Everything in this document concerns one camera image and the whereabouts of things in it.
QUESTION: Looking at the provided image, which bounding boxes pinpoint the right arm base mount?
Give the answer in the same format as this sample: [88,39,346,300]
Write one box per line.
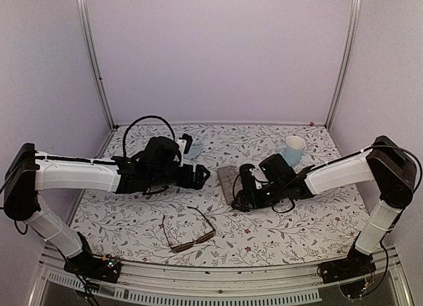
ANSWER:
[317,248,376,299]

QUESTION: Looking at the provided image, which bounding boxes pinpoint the grey glasses case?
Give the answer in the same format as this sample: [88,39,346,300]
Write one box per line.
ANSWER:
[217,165,237,206]

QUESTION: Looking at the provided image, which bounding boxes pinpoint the left aluminium frame post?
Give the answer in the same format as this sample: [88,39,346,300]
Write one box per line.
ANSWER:
[76,0,116,130]

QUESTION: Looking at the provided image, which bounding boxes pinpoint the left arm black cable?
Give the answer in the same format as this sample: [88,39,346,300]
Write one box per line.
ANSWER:
[122,115,178,158]

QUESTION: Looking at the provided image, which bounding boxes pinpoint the floral tablecloth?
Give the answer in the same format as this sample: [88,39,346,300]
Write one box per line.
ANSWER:
[71,124,368,267]

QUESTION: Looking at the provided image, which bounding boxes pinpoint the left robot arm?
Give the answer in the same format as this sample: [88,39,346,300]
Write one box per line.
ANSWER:
[1,136,210,276]

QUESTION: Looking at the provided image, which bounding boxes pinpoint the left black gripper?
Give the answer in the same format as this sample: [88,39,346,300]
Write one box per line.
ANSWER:
[149,163,210,189]

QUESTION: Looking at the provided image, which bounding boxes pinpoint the brown sunglasses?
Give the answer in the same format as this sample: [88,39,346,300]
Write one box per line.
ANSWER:
[160,206,217,254]

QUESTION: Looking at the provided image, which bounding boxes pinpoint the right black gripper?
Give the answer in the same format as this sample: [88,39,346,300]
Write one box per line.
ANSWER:
[232,180,287,212]

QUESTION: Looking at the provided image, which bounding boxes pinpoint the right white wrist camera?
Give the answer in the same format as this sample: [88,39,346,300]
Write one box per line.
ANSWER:
[239,164,257,190]

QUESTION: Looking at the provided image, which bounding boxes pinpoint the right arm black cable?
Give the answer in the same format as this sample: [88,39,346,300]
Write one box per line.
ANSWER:
[233,173,318,214]

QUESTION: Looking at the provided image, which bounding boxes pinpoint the light blue mug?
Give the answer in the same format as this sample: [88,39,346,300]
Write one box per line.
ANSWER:
[276,135,307,167]

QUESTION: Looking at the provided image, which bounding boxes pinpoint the front aluminium rail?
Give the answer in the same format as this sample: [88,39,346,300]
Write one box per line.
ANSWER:
[29,246,416,305]

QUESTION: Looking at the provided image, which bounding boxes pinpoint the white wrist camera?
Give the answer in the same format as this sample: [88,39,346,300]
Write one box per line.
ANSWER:
[239,164,257,190]
[176,134,193,163]

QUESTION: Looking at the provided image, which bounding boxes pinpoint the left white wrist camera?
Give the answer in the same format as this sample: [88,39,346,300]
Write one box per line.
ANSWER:
[176,134,193,163]

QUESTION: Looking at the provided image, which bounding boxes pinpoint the aluminium frame post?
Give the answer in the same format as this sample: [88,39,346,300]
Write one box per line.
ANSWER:
[325,0,362,132]
[76,0,116,130]

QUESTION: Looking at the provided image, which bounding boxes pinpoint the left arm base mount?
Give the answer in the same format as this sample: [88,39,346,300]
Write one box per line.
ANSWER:
[63,252,121,284]

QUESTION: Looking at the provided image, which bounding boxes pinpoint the right aluminium frame post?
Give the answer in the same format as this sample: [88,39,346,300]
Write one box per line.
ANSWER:
[325,0,362,132]

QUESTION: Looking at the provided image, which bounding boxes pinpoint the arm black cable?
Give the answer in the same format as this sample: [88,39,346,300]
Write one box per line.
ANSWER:
[122,115,178,158]
[233,173,318,214]

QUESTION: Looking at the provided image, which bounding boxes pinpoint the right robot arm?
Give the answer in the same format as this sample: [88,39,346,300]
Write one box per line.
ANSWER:
[231,135,422,277]

